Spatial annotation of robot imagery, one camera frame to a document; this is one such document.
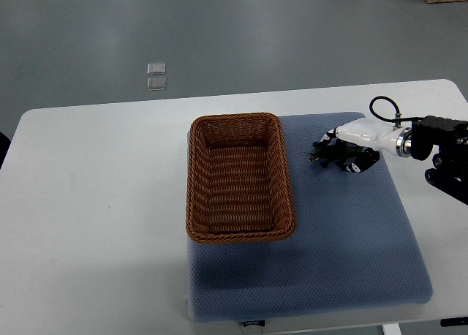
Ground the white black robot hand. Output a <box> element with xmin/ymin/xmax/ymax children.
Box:
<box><xmin>318</xmin><ymin>118</ymin><xmax>411</xmax><ymax>173</ymax></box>

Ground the dark toy crocodile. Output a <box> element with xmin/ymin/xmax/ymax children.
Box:
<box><xmin>309</xmin><ymin>140</ymin><xmax>363</xmax><ymax>168</ymax></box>

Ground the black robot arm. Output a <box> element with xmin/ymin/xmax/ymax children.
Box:
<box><xmin>410</xmin><ymin>116</ymin><xmax>467</xmax><ymax>204</ymax></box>

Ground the brown wicker basket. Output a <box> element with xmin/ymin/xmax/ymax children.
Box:
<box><xmin>186</xmin><ymin>113</ymin><xmax>297</xmax><ymax>244</ymax></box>

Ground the blue-grey foam cushion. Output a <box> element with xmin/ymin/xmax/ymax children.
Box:
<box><xmin>187</xmin><ymin>113</ymin><xmax>433</xmax><ymax>322</ymax></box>

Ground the white table leg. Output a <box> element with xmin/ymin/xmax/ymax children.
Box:
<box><xmin>382</xmin><ymin>323</ymin><xmax>402</xmax><ymax>335</ymax></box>

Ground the black desk control panel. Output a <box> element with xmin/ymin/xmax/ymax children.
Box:
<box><xmin>440</xmin><ymin>317</ymin><xmax>468</xmax><ymax>328</ymax></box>

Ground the upper grey floor plate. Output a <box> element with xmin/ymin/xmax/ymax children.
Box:
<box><xmin>147</xmin><ymin>62</ymin><xmax>166</xmax><ymax>75</ymax></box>

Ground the person in black clothes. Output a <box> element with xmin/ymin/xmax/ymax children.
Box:
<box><xmin>0</xmin><ymin>132</ymin><xmax>11</xmax><ymax>167</ymax></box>

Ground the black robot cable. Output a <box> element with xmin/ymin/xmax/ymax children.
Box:
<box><xmin>369</xmin><ymin>95</ymin><xmax>413</xmax><ymax>132</ymax></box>

